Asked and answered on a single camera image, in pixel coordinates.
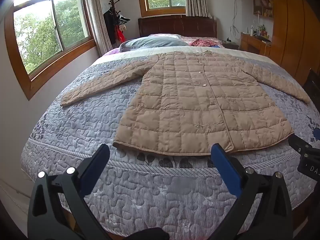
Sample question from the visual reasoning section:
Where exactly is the dark wooden headboard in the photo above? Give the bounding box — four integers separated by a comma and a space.
138, 15, 217, 39

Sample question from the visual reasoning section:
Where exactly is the bed with grey quilted cover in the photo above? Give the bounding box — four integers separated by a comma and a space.
21, 46, 320, 238

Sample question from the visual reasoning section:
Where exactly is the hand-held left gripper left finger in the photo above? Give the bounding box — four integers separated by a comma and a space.
27, 144, 112, 240

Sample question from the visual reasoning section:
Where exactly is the pink floral blanket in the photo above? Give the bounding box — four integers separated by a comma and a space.
149, 34, 225, 48

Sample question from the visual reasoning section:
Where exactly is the hanging white cable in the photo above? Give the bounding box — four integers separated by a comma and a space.
230, 0, 241, 38

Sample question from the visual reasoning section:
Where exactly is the dark wooden nightstand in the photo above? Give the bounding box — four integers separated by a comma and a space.
222, 41, 240, 51

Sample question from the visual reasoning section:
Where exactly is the large wooden frame window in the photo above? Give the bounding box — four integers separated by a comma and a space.
4, 0, 97, 100

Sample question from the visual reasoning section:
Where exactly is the wooden desk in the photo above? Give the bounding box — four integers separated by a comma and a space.
240, 32, 272, 57

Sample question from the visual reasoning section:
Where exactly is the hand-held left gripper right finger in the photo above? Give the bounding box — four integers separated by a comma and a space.
210, 143, 293, 240

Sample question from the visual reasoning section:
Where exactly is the tan quilted coat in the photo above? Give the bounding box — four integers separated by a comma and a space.
60, 51, 312, 156

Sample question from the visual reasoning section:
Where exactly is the red hanging bag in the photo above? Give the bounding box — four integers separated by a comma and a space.
115, 25, 126, 42

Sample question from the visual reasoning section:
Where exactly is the plain beige curtain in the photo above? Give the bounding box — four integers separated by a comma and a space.
82, 0, 113, 57

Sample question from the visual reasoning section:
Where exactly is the red plaid cloth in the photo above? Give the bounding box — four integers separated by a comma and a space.
189, 38, 218, 47

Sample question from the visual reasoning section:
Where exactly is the purple bed sheet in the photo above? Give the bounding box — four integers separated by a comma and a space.
102, 48, 125, 57

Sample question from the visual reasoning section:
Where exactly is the dark wooden coat rack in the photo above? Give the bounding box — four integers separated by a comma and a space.
108, 0, 121, 46

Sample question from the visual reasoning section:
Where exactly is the black hanging garment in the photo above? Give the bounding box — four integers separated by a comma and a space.
103, 9, 118, 45

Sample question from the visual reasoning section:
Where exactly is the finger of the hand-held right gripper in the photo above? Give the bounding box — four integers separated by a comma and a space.
288, 134, 313, 155

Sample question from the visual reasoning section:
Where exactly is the wooden shelf niche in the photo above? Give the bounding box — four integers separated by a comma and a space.
253, 0, 273, 18

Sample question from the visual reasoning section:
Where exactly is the grey pillow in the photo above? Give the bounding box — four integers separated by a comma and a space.
119, 36, 189, 53

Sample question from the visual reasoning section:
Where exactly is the wooden wardrobe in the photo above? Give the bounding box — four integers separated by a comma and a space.
239, 0, 320, 85

